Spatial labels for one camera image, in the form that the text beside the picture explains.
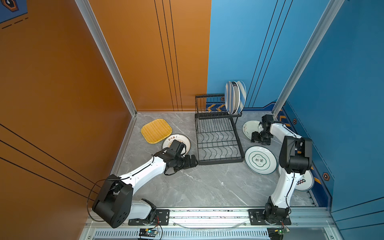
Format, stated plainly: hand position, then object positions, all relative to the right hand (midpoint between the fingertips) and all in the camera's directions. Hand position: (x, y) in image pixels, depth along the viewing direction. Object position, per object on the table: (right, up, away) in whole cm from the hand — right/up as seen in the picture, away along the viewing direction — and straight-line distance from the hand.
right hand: (255, 141), depth 100 cm
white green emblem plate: (0, -11, -6) cm, 13 cm away
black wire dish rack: (-25, +1, +1) cm, 25 cm away
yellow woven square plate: (-70, +7, +9) cm, 71 cm away
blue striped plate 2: (-14, +27, -17) cm, 35 cm away
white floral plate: (+1, +10, +11) cm, 15 cm away
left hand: (-42, -11, -16) cm, 46 cm away
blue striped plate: (-18, +30, 0) cm, 35 cm away
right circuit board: (-2, -41, -30) cm, 51 cm away
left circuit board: (-63, -41, -30) cm, 81 cm away
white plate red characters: (+22, -23, -16) cm, 35 cm away
